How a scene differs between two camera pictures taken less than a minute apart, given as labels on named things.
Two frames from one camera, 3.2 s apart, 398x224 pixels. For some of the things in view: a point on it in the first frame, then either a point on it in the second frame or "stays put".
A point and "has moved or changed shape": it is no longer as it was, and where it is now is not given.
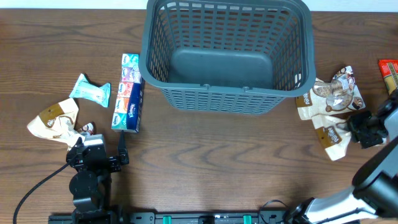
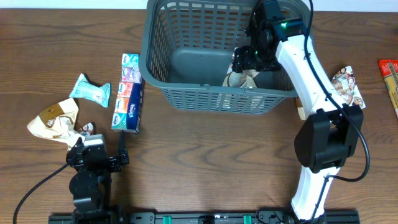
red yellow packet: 388,69 stays put
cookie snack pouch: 334,132 has moved or changed shape
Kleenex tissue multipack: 129,99 stays put
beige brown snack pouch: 58,122 stays put
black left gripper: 115,163 stays put
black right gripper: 363,132 -> 244,58
